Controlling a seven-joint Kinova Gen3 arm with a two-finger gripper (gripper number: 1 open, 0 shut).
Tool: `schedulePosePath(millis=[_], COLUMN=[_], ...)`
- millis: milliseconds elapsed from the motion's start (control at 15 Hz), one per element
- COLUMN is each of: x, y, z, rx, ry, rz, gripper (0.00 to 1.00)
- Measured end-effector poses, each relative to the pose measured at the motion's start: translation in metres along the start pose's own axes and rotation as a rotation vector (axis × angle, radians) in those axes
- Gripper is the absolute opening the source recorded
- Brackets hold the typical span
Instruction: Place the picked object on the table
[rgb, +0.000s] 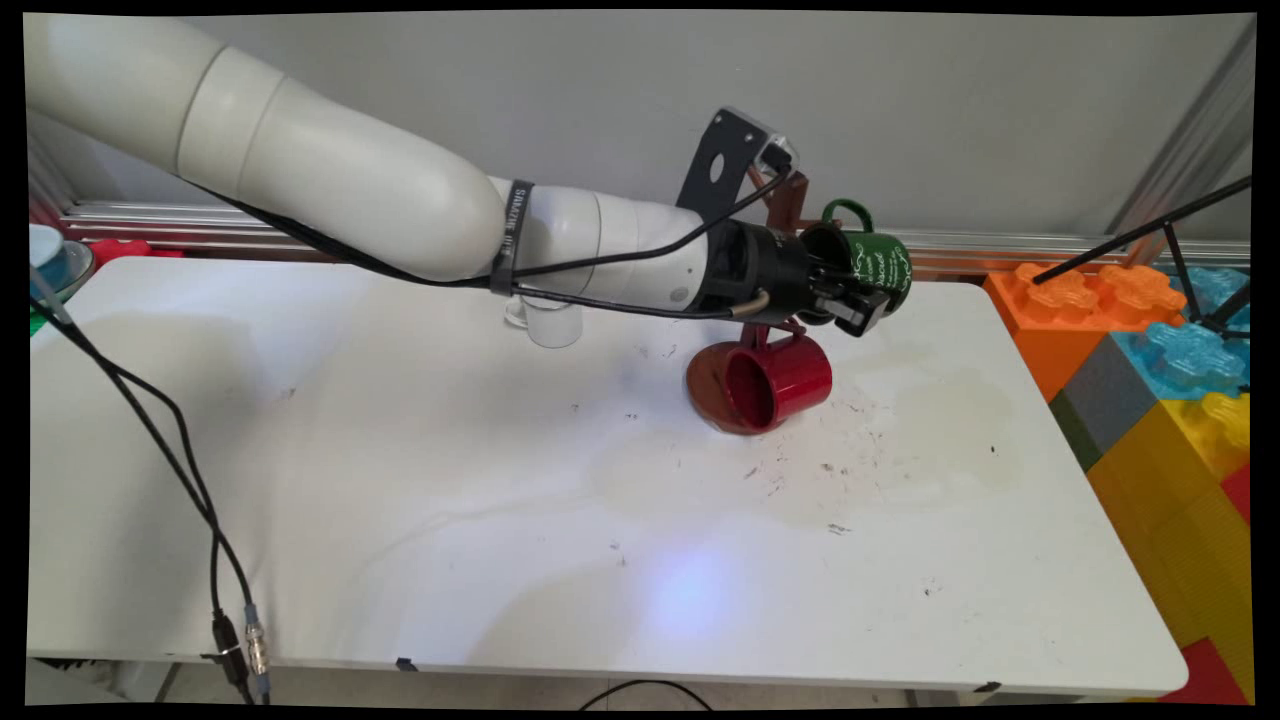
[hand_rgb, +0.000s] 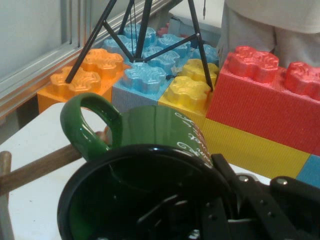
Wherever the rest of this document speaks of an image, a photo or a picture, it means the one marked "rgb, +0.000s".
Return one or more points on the yellow toy building block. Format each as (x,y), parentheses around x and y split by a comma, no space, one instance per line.
(1170,520)

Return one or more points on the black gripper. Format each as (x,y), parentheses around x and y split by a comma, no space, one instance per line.
(765,270)

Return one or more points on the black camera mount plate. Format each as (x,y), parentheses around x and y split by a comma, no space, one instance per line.
(715,165)

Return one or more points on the brown wooden mug tree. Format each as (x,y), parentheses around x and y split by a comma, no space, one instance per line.
(700,385)

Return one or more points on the red toy building block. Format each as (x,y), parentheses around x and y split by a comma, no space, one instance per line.
(1240,490)

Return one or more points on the orange toy building block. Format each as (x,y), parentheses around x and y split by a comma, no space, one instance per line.
(1040,335)

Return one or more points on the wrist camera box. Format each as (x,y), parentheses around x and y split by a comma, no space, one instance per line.
(775,150)

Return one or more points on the red plastic piece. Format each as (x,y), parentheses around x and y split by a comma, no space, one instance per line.
(130,248)

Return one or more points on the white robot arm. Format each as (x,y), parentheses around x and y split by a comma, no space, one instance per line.
(330,170)

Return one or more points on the translucent blue building block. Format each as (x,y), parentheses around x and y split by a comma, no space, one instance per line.
(1185,355)
(1215,285)

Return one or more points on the light blue bowl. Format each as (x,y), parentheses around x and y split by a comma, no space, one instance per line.
(45,255)

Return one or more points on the green mug with white print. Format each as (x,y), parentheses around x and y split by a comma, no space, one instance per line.
(885,265)

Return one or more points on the grey toy building block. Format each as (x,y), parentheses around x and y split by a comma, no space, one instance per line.
(1105,395)

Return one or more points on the red mug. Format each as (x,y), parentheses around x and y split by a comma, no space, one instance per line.
(800,375)

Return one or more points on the green toy building block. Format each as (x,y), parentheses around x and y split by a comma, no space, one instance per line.
(1072,430)

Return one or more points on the black tripod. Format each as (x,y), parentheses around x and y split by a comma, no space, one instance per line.
(1130,235)

